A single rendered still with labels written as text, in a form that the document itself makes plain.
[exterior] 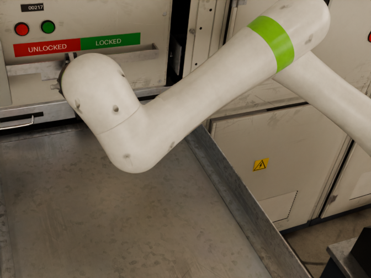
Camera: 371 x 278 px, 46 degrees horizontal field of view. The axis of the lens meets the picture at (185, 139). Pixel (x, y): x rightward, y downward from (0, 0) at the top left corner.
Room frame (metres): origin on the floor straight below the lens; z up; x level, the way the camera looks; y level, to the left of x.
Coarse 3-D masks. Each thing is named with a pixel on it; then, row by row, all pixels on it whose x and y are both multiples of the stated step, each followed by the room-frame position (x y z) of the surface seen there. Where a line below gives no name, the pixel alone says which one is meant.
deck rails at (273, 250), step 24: (192, 144) 0.93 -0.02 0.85; (216, 144) 0.86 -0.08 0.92; (0, 168) 0.74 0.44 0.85; (216, 168) 0.84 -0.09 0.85; (0, 192) 0.67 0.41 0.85; (240, 192) 0.73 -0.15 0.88; (0, 216) 0.60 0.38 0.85; (240, 216) 0.68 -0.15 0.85; (264, 216) 0.64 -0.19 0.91; (0, 240) 0.53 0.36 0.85; (264, 240) 0.62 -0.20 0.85; (0, 264) 0.48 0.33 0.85; (264, 264) 0.56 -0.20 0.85; (288, 264) 0.55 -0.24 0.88
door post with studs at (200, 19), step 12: (192, 0) 1.08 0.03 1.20; (204, 0) 1.09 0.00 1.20; (192, 12) 1.08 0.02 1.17; (204, 12) 1.09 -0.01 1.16; (192, 24) 1.08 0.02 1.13; (204, 24) 1.10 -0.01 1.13; (192, 36) 1.09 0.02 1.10; (204, 36) 1.10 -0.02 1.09; (192, 48) 1.09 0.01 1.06; (204, 48) 1.10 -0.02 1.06; (192, 60) 1.09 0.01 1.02; (204, 60) 1.10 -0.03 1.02
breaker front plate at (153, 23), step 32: (0, 0) 0.91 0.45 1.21; (32, 0) 0.94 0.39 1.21; (64, 0) 0.97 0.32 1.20; (96, 0) 1.00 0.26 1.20; (128, 0) 1.04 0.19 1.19; (160, 0) 1.08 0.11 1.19; (0, 32) 0.90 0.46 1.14; (32, 32) 0.93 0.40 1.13; (64, 32) 0.97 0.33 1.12; (96, 32) 1.00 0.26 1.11; (128, 32) 1.04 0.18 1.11; (160, 32) 1.08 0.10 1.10; (128, 64) 1.04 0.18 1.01; (160, 64) 1.09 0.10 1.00; (32, 96) 0.92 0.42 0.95
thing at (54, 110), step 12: (168, 84) 1.10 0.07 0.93; (144, 96) 1.05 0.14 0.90; (0, 108) 0.88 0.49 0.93; (12, 108) 0.89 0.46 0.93; (24, 108) 0.90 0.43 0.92; (36, 108) 0.91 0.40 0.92; (48, 108) 0.93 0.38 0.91; (60, 108) 0.94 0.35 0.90; (72, 108) 0.96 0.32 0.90; (0, 120) 0.87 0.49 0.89; (12, 120) 0.88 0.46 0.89; (24, 120) 0.90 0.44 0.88; (36, 120) 0.91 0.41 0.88; (48, 120) 0.93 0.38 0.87
